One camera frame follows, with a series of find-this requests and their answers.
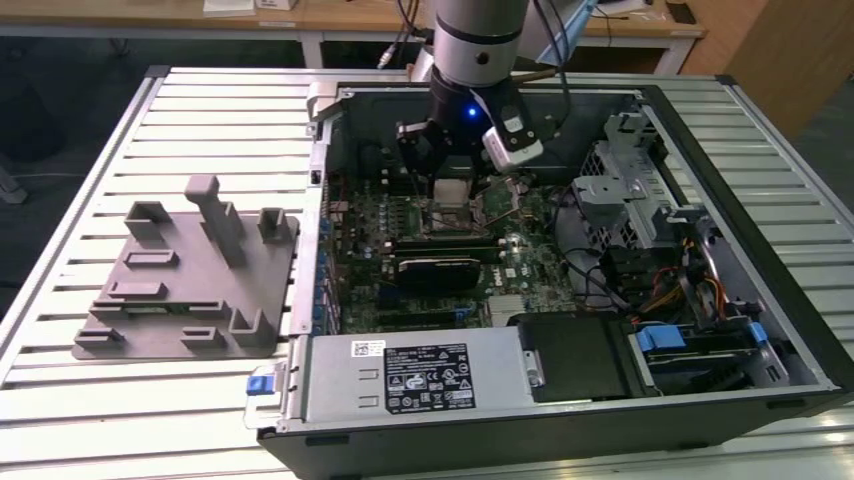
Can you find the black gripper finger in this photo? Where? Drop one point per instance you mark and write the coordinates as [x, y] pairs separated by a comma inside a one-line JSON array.
[[420, 160], [483, 185]]

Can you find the silver CPU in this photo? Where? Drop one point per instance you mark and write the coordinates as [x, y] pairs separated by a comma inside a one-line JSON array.
[[453, 192]]

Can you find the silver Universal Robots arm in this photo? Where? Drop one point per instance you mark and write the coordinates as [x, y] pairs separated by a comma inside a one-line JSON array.
[[476, 30]]

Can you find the CPU socket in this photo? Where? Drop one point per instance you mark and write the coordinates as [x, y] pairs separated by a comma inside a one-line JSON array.
[[453, 225]]

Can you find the silver locking lever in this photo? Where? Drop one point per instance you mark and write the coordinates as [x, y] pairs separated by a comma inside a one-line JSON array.
[[509, 212]]

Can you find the black RAM stick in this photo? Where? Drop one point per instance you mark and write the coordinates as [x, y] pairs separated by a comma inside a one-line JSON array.
[[440, 244], [443, 255]]

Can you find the silver drive cage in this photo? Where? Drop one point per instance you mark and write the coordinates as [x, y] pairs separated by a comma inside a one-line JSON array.
[[610, 197]]

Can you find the black graphics card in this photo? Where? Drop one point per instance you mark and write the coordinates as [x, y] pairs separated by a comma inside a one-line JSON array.
[[436, 275]]

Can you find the green motherboard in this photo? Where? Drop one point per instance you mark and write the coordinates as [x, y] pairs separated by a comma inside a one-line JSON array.
[[533, 280]]

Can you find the silver chipset heatsink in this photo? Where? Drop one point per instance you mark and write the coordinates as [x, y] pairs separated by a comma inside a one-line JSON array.
[[507, 310]]

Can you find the small black desk item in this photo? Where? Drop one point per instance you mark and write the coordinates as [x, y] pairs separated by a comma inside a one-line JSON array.
[[680, 12]]

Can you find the blue disk carrier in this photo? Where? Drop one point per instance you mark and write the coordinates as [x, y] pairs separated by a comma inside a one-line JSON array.
[[660, 340]]

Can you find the grey parts rack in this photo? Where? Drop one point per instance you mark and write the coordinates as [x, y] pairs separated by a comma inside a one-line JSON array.
[[200, 295]]

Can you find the silver power supply unit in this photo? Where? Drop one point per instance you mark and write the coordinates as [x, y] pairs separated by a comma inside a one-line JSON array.
[[333, 380]]

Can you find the green RAM stick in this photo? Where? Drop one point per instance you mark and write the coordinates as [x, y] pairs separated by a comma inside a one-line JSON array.
[[180, 308]]

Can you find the blue plastic clip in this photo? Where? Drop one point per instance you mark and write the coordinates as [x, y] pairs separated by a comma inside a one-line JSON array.
[[756, 335]]

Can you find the blue power supply latch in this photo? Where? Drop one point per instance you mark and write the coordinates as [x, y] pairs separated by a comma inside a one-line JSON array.
[[260, 386]]

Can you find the wooden desk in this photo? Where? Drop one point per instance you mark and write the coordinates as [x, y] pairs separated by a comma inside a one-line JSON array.
[[133, 20]]

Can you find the wooden cabinet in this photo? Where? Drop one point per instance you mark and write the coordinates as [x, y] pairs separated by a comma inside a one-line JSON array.
[[787, 50]]

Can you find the black open PC case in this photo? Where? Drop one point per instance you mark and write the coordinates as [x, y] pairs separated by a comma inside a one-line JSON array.
[[467, 450]]

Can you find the grey chair base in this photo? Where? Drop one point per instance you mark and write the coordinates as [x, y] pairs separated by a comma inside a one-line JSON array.
[[12, 187]]

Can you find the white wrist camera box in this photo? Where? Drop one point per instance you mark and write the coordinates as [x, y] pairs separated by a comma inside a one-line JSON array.
[[513, 145]]

